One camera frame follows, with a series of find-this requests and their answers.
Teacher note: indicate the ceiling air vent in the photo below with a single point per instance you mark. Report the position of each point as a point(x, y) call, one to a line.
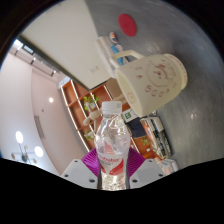
point(39, 126)

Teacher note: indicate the small round sticker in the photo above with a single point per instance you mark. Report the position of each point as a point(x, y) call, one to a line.
point(113, 37)

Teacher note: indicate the multi-bulb ceiling lamp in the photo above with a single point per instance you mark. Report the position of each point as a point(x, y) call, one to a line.
point(38, 151)

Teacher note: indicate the window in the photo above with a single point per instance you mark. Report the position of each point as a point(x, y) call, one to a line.
point(24, 47)

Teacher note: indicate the clear plastic water bottle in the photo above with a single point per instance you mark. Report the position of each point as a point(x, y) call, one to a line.
point(112, 146)

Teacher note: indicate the chair with dark jacket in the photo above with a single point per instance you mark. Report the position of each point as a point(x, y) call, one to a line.
point(136, 128)

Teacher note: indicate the tall green white carton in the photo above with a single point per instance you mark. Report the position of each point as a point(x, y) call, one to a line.
point(129, 115)

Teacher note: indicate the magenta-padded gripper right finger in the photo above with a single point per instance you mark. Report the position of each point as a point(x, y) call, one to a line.
point(148, 172)

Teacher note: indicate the orange wooden shelf unit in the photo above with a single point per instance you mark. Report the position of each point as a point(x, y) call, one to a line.
point(75, 96)

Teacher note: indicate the stack of colourful boxes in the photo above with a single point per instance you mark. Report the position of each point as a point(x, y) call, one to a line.
point(168, 165)

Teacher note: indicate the white cardboard box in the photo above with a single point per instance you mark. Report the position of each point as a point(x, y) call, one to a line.
point(104, 50)

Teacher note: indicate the cream mug with red print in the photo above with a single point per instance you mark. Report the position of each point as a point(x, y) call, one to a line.
point(156, 83)

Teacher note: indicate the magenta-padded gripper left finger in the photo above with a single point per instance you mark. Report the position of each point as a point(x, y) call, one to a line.
point(78, 173)

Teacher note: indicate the white wall socket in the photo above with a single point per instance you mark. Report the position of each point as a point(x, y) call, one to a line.
point(94, 69)

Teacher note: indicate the flat round red coaster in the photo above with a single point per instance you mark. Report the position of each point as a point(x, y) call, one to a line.
point(127, 25)

